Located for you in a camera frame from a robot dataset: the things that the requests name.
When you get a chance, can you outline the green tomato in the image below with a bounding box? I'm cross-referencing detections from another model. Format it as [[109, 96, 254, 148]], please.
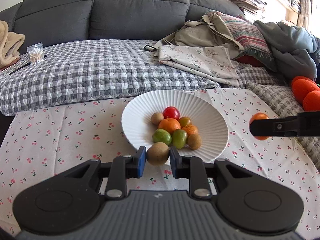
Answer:
[[152, 128, 172, 145], [172, 129, 188, 149]]

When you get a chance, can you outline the brown kiwi fruit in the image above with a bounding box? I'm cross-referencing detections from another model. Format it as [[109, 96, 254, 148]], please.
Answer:
[[151, 112, 164, 126], [146, 142, 169, 166], [187, 134, 202, 150]]

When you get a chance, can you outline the mandarin orange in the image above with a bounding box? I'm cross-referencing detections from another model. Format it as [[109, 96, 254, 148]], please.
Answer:
[[182, 125, 199, 136], [158, 118, 181, 134]]

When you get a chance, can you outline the dark yellow tomato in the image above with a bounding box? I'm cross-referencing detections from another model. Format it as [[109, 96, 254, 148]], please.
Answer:
[[178, 116, 192, 128]]

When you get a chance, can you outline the orange tomato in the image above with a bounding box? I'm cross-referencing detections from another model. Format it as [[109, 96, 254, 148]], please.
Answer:
[[249, 112, 269, 140]]

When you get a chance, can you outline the red tomato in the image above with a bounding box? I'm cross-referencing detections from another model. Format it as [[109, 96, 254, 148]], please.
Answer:
[[163, 106, 180, 120]]

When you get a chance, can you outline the orange plush toy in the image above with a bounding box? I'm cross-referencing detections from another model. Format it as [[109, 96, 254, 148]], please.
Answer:
[[291, 76, 320, 112]]

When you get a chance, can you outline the grey woven blanket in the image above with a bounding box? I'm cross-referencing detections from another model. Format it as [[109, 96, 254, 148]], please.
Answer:
[[235, 62, 320, 170]]

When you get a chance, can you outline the white ribbed plate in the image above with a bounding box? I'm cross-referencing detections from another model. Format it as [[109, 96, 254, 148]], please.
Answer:
[[121, 90, 229, 162]]

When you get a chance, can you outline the grey sweatshirt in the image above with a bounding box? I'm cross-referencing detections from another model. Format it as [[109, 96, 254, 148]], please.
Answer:
[[254, 21, 319, 81]]

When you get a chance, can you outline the cherry print tablecloth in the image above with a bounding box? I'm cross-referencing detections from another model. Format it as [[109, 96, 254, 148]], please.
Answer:
[[1, 89, 319, 239]]

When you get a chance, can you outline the striped patterned pillow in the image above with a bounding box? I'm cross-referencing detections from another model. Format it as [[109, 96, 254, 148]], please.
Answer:
[[216, 11, 277, 72]]

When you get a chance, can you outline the folded floral cloth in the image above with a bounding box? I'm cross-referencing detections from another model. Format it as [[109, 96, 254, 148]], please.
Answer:
[[157, 46, 239, 87]]

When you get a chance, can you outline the grey checkered quilt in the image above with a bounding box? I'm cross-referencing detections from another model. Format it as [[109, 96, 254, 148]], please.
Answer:
[[1, 40, 219, 116]]

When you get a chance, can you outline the small black device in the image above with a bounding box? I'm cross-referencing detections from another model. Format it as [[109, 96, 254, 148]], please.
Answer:
[[143, 44, 157, 52]]

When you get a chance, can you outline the stack of books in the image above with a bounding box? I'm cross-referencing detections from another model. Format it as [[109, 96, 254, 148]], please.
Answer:
[[229, 0, 267, 15]]

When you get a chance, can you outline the bag of cotton swabs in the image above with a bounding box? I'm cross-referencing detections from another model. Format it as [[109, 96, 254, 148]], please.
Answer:
[[27, 42, 44, 66]]

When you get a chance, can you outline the dark grey sofa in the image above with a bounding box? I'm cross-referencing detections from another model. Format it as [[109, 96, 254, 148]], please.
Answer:
[[1, 0, 241, 53]]

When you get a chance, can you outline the beige fleece blanket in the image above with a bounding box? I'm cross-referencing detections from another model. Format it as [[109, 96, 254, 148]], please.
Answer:
[[0, 21, 25, 70]]

